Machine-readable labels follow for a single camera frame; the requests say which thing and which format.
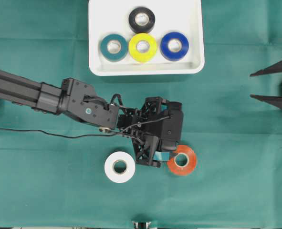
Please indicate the blue tape roll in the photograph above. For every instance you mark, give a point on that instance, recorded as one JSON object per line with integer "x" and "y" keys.
{"x": 166, "y": 51}

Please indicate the green tape roll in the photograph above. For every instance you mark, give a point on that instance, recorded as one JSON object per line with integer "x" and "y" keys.
{"x": 114, "y": 47}

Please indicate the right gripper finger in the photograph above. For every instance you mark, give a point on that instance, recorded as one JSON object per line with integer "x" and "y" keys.
{"x": 273, "y": 100}
{"x": 275, "y": 68}

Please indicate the yellow tape roll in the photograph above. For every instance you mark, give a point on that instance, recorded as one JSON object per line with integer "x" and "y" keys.
{"x": 142, "y": 47}

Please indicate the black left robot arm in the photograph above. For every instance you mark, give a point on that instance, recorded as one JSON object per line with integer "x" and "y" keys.
{"x": 155, "y": 127}

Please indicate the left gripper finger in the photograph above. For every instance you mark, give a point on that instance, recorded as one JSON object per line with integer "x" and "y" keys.
{"x": 164, "y": 156}

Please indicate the white tape roll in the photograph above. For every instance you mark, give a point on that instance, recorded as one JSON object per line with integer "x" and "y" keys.
{"x": 109, "y": 167}

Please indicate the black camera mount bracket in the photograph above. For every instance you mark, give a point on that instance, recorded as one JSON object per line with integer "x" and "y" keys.
{"x": 141, "y": 225}

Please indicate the white plastic case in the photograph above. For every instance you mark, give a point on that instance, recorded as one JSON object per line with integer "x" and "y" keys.
{"x": 111, "y": 16}

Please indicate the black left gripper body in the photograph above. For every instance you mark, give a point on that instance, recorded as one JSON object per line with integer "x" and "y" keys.
{"x": 135, "y": 123}

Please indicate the black tape roll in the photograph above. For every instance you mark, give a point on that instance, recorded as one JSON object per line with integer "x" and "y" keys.
{"x": 141, "y": 20}

